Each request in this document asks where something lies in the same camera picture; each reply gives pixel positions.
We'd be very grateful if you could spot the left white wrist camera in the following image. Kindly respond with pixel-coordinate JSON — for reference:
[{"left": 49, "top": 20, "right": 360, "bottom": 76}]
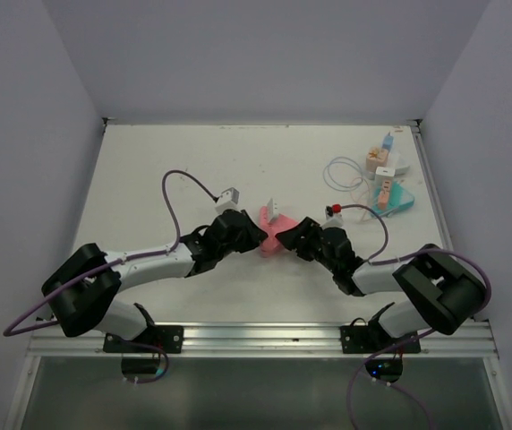
[{"left": 215, "top": 187, "right": 240, "bottom": 214}]

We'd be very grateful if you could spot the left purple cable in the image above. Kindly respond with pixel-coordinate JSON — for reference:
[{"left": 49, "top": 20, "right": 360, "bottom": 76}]
[{"left": 3, "top": 169, "right": 221, "bottom": 337}]

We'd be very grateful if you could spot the pink triangular socket adapter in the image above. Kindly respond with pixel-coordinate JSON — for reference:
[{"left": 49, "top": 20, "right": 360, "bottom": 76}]
[{"left": 258, "top": 206, "right": 298, "bottom": 258}]

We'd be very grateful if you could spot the white plug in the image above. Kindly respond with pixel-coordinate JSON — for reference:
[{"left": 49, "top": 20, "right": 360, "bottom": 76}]
[{"left": 266, "top": 198, "right": 280, "bottom": 225}]

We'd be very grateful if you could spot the aluminium front rail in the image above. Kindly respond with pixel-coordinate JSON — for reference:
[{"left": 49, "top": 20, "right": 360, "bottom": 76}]
[{"left": 28, "top": 322, "right": 498, "bottom": 358}]

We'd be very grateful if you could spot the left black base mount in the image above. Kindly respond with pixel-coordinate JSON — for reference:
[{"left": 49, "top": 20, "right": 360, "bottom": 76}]
[{"left": 103, "top": 325, "right": 184, "bottom": 354}]

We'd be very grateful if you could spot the white triangular adapter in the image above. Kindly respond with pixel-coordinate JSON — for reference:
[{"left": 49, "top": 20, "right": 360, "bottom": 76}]
[{"left": 387, "top": 150, "right": 411, "bottom": 176}]

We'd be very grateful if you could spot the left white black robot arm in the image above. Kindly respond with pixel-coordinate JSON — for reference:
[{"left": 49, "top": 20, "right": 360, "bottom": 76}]
[{"left": 41, "top": 210, "right": 268, "bottom": 352}]

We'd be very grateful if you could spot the blue thin cable loop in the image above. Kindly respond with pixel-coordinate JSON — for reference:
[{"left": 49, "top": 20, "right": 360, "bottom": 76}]
[{"left": 322, "top": 156, "right": 367, "bottom": 192}]

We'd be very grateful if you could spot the white square charger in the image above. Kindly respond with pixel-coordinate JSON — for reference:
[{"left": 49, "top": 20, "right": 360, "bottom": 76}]
[{"left": 374, "top": 166, "right": 396, "bottom": 186}]

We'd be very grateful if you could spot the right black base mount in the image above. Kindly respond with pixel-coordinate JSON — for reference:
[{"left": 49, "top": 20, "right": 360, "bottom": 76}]
[{"left": 339, "top": 318, "right": 417, "bottom": 354}]

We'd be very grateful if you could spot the teal triangular socket adapter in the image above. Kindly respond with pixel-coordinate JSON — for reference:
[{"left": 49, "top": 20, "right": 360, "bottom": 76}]
[{"left": 371, "top": 181, "right": 415, "bottom": 217}]

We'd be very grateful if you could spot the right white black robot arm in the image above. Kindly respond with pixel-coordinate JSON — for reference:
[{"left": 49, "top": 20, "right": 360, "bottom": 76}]
[{"left": 276, "top": 218, "right": 491, "bottom": 352}]

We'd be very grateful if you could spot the blue small plug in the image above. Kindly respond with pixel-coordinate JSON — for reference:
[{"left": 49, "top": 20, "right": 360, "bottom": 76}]
[{"left": 381, "top": 133, "right": 394, "bottom": 152}]

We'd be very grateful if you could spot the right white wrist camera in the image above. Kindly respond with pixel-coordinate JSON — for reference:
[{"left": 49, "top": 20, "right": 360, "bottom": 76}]
[{"left": 322, "top": 204, "right": 344, "bottom": 228}]

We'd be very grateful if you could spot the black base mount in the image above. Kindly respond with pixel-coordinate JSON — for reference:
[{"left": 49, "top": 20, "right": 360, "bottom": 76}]
[
  {"left": 339, "top": 318, "right": 417, "bottom": 354},
  {"left": 103, "top": 325, "right": 184, "bottom": 354}
]

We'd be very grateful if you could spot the orange thin cable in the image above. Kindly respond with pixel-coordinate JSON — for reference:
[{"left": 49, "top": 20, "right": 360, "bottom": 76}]
[{"left": 349, "top": 176, "right": 380, "bottom": 223}]

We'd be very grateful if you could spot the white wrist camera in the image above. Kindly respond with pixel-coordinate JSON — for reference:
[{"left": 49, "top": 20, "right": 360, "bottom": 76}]
[
  {"left": 322, "top": 204, "right": 344, "bottom": 228},
  {"left": 215, "top": 187, "right": 240, "bottom": 214}
]

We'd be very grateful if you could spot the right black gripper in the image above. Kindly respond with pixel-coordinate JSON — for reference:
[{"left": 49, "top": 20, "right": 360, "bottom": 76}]
[{"left": 275, "top": 216, "right": 337, "bottom": 274}]

